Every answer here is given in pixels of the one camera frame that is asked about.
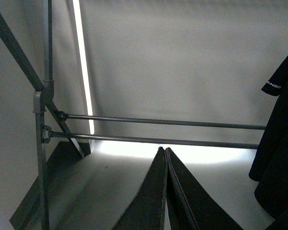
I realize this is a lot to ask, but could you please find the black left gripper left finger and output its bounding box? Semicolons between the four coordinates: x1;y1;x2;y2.
113;147;168;230

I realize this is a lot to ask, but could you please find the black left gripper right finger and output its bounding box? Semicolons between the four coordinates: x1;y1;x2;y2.
165;148;242;230

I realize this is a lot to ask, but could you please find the grey metal clothes rack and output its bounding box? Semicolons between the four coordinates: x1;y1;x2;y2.
0;0;265;230

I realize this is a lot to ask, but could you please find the black printed t-shirt on rack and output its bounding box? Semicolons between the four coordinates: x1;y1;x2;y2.
249;56;288;230

